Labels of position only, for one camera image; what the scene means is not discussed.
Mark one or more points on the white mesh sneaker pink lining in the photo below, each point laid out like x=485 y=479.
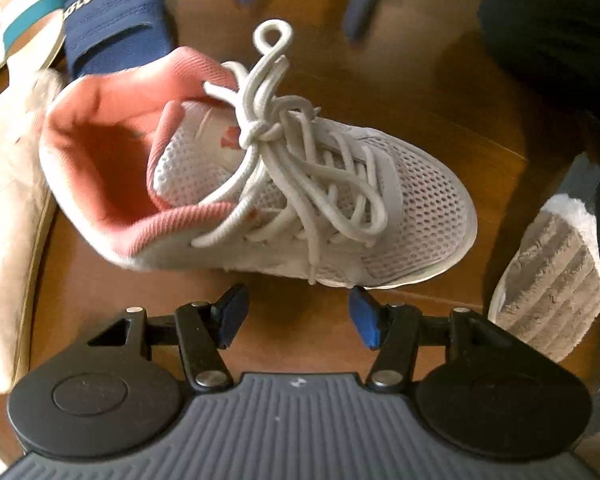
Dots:
x=420 y=200

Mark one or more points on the person's black trousers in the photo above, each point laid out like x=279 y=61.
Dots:
x=555 y=25

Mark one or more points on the beige plush slipper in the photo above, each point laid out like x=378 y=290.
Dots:
x=550 y=280

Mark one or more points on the beige loafer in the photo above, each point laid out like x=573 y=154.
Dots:
x=10 y=210

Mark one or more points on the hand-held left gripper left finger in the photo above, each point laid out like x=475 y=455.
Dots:
x=232 y=316

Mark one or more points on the navy blue slipper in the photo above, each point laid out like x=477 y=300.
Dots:
x=115 y=25

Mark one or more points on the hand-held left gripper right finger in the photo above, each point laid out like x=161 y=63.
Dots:
x=364 y=317

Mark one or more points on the striped white slide sandal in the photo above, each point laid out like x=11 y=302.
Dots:
x=25 y=5

